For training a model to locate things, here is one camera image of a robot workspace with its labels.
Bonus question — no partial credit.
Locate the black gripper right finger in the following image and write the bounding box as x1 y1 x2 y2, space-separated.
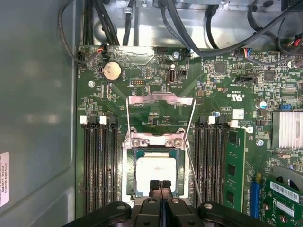
160 180 269 227

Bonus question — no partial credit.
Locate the blue expansion slot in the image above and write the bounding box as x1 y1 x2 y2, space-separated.
250 181 261 219

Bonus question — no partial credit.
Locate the CPU socket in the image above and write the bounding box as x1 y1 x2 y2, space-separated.
122 126 190 206

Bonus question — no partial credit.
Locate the internal USB port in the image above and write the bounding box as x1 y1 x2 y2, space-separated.
167 68 178 86

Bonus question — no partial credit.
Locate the black open PC case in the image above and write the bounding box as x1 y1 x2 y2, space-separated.
0 0 303 227

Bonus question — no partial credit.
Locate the silver finned heatsink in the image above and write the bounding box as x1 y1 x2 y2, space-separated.
271 110 303 150

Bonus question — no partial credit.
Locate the green motherboard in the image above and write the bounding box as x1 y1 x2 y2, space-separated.
75 44 303 227

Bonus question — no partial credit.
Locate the wire locking lever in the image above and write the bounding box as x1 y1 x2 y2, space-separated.
184 138 203 205

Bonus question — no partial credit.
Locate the green RAM stick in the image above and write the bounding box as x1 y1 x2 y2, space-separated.
223 119 246 213

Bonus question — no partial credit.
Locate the thick black cable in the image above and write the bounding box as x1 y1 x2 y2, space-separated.
122 0 137 47
205 4 225 49
158 0 202 56
93 0 120 47

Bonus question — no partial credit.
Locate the black RAM slot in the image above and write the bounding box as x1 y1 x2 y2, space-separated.
99 115 111 208
215 115 225 206
80 115 92 215
205 115 215 203
111 115 120 204
195 115 205 204
93 115 100 212

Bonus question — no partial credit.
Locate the metal socket cover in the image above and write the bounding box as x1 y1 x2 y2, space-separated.
125 91 197 142

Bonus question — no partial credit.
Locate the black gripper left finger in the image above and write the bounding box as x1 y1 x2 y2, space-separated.
62 180 162 227

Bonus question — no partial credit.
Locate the silver CPU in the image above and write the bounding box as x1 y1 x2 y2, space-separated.
132 148 187 199

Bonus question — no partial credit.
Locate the round coin battery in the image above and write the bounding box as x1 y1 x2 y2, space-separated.
100 61 124 83

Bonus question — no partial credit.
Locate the small graphics card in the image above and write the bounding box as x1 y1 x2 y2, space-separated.
260 165 303 227

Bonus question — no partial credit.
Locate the thin dark wire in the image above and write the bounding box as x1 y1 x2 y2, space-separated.
58 0 105 66

